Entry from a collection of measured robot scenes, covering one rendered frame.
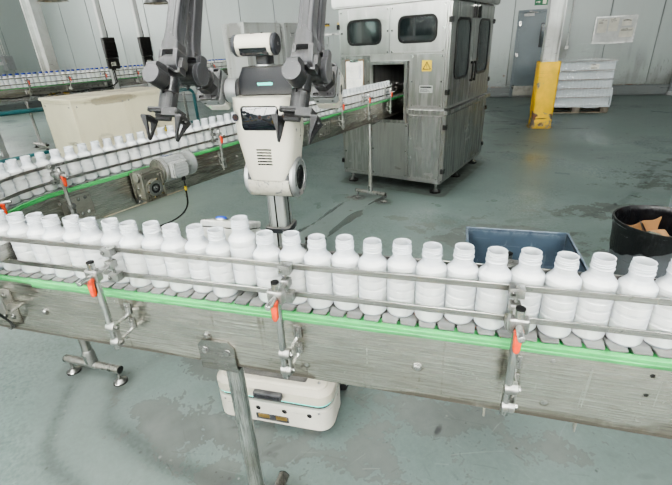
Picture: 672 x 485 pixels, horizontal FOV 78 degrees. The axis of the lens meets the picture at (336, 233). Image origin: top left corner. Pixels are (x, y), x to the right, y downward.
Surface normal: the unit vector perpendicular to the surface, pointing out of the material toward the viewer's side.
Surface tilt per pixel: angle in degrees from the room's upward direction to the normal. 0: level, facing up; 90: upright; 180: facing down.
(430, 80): 90
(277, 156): 90
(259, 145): 90
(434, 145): 91
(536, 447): 0
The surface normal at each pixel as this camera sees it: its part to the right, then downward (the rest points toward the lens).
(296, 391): -0.16, -0.57
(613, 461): -0.04, -0.91
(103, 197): 0.84, 0.19
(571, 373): -0.26, 0.41
